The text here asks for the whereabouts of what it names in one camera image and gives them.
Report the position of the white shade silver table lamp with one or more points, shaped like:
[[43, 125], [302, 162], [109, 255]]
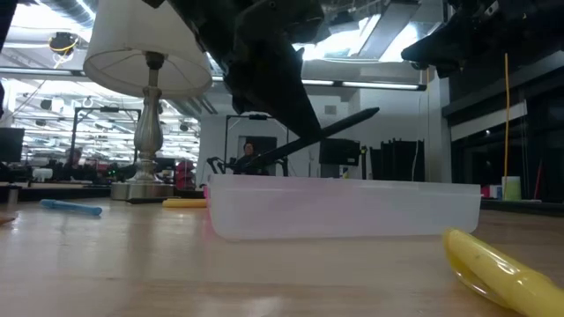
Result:
[[150, 132]]

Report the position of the yellow pen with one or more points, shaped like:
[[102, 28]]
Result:
[[498, 268]]

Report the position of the long ceiling light fixture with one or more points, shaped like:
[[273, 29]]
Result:
[[379, 85]]

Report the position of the person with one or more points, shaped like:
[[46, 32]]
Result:
[[248, 154], [75, 160]]

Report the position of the blue pen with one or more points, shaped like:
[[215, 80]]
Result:
[[70, 207]]

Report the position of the white background object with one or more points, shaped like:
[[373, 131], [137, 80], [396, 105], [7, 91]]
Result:
[[43, 175]]

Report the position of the silver ventilation duct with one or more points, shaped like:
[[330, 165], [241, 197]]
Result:
[[388, 31]]

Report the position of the red stick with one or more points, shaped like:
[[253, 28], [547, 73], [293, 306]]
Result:
[[538, 180]]

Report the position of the black background rig frame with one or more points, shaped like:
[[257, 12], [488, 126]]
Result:
[[108, 109], [257, 116]]

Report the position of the black monitor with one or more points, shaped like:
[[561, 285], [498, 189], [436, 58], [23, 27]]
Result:
[[11, 145], [339, 152]]

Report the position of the black background robot arm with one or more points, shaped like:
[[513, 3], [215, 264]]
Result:
[[216, 160]]

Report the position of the yellow wooden pencil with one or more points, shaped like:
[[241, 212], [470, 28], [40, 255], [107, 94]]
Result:
[[6, 220]]

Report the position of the black pen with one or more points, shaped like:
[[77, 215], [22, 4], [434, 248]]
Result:
[[348, 121]]

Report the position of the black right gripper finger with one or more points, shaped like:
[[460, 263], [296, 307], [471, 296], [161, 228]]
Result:
[[440, 44]]

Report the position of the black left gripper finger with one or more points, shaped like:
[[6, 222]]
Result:
[[286, 88]]

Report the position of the light green container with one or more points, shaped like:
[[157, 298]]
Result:
[[511, 189]]

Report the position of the black standing panels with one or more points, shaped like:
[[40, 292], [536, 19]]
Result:
[[396, 160]]

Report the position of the small silver post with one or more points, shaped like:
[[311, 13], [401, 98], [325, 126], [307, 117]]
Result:
[[13, 196]]

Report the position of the red box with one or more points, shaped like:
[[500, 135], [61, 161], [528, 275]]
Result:
[[485, 192]]

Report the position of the clear supply box pink lid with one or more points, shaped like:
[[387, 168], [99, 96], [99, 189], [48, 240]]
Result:
[[343, 207]]

